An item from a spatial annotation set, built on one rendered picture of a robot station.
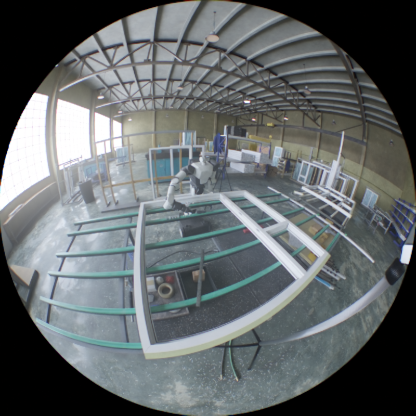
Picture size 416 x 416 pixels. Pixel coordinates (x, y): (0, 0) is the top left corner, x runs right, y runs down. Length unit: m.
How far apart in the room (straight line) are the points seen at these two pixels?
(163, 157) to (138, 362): 5.24
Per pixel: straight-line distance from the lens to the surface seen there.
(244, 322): 0.71
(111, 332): 1.92
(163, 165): 5.02
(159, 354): 0.70
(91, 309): 1.00
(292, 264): 1.05
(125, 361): 1.84
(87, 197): 5.11
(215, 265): 1.24
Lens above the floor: 1.61
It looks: 30 degrees down
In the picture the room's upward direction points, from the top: 3 degrees clockwise
